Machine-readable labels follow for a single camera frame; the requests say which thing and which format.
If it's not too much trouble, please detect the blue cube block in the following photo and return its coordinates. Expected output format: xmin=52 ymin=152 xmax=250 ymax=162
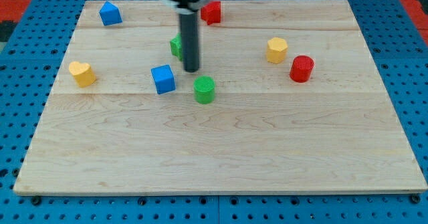
xmin=150 ymin=64 xmax=176 ymax=94

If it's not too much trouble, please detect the yellow heart block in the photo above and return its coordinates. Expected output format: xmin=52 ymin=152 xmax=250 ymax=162
xmin=68 ymin=62 xmax=96 ymax=88

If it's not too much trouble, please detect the green cylinder block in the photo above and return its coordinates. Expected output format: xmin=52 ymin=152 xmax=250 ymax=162
xmin=193 ymin=76 xmax=215 ymax=104

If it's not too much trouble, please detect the green star block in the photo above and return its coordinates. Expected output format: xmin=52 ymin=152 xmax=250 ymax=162
xmin=170 ymin=33 xmax=183 ymax=61

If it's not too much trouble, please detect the light wooden board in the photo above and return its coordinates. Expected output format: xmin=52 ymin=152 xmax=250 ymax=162
xmin=13 ymin=0 xmax=427 ymax=196

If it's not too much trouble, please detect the yellow hexagon block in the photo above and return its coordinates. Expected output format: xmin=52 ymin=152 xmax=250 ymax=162
xmin=265 ymin=37 xmax=288 ymax=64

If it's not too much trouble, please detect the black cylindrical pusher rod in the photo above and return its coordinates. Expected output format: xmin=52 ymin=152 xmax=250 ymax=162
xmin=179 ymin=12 xmax=200 ymax=73

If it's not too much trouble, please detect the red star block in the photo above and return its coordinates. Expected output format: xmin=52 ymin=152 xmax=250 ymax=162
xmin=201 ymin=1 xmax=221 ymax=25

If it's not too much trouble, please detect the red cylinder block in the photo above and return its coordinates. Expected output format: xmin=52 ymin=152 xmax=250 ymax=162
xmin=289 ymin=55 xmax=315 ymax=83

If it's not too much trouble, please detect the blue pentagon block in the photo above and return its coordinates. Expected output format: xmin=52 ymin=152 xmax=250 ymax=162
xmin=99 ymin=1 xmax=122 ymax=26

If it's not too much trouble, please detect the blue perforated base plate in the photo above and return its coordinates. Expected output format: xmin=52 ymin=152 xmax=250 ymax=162
xmin=1 ymin=0 xmax=427 ymax=223

